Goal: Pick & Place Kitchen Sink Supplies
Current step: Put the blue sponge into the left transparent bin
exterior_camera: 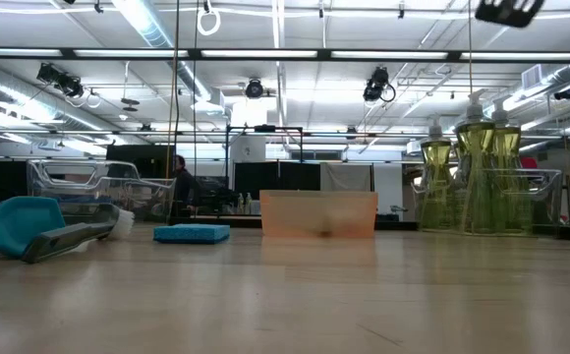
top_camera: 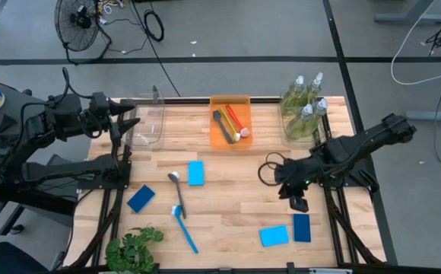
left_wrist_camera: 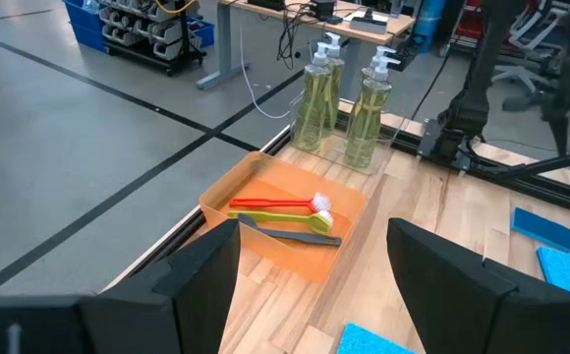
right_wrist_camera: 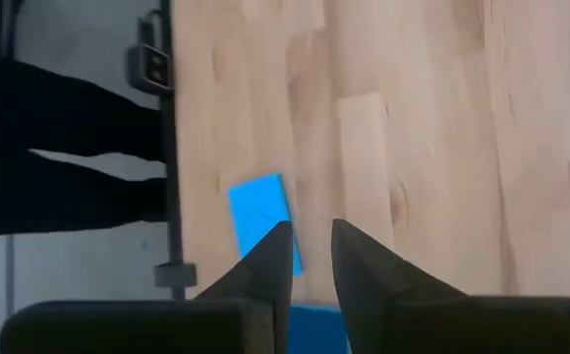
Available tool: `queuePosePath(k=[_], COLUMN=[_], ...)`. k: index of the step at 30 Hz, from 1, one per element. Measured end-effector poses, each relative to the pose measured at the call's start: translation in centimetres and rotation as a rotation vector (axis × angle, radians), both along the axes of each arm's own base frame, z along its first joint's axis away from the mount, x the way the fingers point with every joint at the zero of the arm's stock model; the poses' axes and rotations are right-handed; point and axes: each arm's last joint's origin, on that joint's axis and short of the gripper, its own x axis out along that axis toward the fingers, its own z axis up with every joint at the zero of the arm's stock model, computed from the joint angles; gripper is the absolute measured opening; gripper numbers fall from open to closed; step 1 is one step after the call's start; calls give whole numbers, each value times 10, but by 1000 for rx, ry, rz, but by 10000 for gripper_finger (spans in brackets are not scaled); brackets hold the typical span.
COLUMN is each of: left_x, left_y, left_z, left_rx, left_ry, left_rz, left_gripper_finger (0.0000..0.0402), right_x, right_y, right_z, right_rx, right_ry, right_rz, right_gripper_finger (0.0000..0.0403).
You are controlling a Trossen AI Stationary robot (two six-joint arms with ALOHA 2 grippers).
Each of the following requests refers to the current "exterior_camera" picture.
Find black metal frame stand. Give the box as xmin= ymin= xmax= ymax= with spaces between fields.
xmin=224 ymin=125 xmax=305 ymax=193

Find black ceiling camera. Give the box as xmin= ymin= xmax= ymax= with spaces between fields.
xmin=244 ymin=78 xmax=265 ymax=100
xmin=362 ymin=66 xmax=397 ymax=104

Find orange translucent plastic bin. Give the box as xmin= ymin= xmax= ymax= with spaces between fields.
xmin=258 ymin=190 xmax=379 ymax=240

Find grey dish brush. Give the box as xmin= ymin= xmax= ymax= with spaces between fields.
xmin=21 ymin=203 xmax=137 ymax=265

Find light blue sponge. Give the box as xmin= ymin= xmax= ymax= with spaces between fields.
xmin=152 ymin=223 xmax=231 ymax=246

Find clear plastic bin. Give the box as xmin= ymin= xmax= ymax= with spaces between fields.
xmin=410 ymin=166 xmax=564 ymax=236
xmin=26 ymin=158 xmax=178 ymax=225

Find yellow soap pump bottle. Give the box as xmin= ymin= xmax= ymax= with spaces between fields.
xmin=415 ymin=115 xmax=456 ymax=231
xmin=454 ymin=88 xmax=497 ymax=235
xmin=488 ymin=95 xmax=535 ymax=235

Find black overhead bar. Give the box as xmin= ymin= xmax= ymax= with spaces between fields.
xmin=0 ymin=47 xmax=570 ymax=63

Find grey cloth panel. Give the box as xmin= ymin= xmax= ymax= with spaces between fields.
xmin=319 ymin=162 xmax=374 ymax=193

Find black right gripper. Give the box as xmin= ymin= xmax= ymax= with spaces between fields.
xmin=475 ymin=0 xmax=546 ymax=30

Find white hanging ring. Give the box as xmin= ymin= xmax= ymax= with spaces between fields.
xmin=196 ymin=7 xmax=222 ymax=37

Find thin hanging cable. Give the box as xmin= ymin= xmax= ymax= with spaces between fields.
xmin=467 ymin=0 xmax=475 ymax=99

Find black ceiling spotlights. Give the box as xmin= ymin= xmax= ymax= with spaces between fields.
xmin=35 ymin=62 xmax=86 ymax=98

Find person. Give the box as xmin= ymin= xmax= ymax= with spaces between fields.
xmin=170 ymin=154 xmax=198 ymax=217

